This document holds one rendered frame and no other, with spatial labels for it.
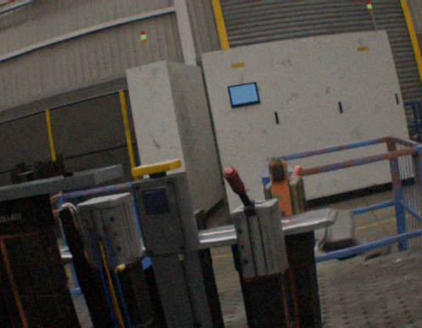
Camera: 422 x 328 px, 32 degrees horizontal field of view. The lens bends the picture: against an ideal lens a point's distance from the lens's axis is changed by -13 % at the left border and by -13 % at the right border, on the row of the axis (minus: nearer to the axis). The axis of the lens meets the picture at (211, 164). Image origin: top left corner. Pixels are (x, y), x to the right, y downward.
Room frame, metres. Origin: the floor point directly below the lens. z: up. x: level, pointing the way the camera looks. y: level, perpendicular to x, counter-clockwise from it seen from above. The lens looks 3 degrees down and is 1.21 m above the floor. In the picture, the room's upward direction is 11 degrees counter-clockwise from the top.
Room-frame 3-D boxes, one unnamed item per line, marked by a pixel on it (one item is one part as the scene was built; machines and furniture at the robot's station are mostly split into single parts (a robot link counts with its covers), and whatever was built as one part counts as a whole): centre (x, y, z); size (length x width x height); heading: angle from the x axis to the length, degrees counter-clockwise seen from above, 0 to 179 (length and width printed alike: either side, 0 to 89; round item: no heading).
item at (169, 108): (10.67, 0.36, 1.22); 2.40 x 0.54 x 2.45; 170
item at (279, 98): (9.56, -1.33, 1.22); 2.40 x 0.54 x 2.45; 84
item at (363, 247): (3.88, -0.64, 0.47); 1.20 x 0.80 x 0.95; 175
